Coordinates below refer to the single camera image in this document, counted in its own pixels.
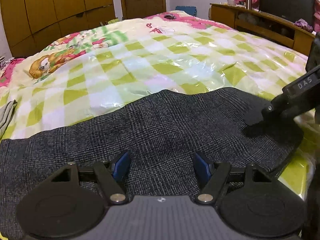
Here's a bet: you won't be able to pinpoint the wooden cabinet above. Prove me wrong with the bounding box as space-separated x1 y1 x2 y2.
209 3 316 55

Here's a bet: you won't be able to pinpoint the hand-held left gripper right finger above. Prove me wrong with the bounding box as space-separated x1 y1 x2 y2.
194 151 280 204

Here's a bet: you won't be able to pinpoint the pile of clothes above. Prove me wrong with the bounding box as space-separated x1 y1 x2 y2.
0 55 14 68

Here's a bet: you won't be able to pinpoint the green checkered plastic sheet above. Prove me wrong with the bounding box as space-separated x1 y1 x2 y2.
0 26 316 200

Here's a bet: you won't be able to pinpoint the dark grey plaid pants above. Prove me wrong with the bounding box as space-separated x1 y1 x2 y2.
0 87 304 240

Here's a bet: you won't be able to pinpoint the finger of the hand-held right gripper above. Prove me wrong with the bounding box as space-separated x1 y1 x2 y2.
244 102 304 145

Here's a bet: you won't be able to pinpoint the grey garment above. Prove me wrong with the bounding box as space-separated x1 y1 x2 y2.
0 100 18 137

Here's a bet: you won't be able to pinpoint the wooden wardrobe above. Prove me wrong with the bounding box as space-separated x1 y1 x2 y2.
0 0 117 59

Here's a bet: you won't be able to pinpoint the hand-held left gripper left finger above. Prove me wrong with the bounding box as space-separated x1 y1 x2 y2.
42 151 130 204

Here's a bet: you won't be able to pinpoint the black television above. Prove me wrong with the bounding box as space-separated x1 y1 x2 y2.
259 0 315 27

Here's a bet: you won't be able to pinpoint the purple cloth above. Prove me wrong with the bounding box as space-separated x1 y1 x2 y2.
294 19 314 33

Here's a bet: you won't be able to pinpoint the cartoon printed blanket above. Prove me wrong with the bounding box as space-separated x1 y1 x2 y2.
0 10 225 85

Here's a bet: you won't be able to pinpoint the light green cloth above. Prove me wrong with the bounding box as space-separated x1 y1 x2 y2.
100 17 118 27

